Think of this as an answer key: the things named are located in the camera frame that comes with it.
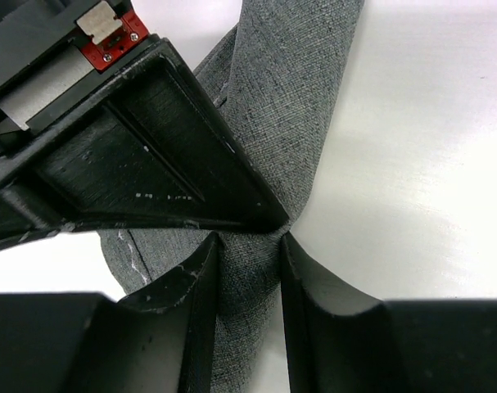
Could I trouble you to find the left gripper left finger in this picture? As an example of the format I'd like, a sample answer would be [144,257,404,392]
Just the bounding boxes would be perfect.
[0,233,221,392]

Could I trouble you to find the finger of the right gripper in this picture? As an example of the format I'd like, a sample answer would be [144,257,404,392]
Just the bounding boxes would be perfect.
[0,36,287,251]

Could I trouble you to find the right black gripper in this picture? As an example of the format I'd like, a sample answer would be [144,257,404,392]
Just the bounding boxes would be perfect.
[0,1,158,143]

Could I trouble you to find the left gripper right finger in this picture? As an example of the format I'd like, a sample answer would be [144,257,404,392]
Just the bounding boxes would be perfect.
[280,234,497,392]

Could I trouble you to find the grey cloth napkin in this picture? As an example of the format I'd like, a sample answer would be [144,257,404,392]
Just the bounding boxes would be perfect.
[98,0,366,393]

